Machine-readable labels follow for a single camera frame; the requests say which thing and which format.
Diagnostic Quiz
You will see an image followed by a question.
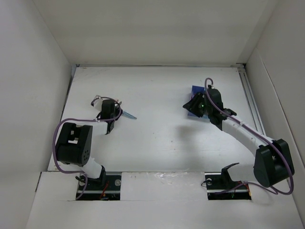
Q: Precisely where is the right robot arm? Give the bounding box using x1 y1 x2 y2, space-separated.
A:
183 85 295 189

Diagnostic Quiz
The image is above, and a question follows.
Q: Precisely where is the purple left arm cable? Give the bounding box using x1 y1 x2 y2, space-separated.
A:
52 95 122 200

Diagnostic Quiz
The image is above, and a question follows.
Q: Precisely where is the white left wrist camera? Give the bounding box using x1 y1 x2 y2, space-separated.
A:
90 95 103 108

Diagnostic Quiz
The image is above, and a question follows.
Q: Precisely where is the dark blue container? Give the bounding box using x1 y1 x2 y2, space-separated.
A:
187 85 208 119

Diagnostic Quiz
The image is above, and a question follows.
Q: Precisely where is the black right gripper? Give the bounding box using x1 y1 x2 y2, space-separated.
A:
183 92 212 117

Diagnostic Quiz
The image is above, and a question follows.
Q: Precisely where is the aluminium side rail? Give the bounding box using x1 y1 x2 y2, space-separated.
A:
236 64 266 135

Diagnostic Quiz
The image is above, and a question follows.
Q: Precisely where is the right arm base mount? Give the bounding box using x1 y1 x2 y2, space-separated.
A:
201 163 252 200

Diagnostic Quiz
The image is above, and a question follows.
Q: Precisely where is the blue utility knife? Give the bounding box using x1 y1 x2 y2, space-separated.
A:
122 111 137 120

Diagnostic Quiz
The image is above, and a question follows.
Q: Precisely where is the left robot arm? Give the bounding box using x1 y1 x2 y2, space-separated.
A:
52 97 122 189

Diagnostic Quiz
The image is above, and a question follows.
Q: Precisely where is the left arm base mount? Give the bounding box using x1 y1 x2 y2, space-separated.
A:
75 172 122 201

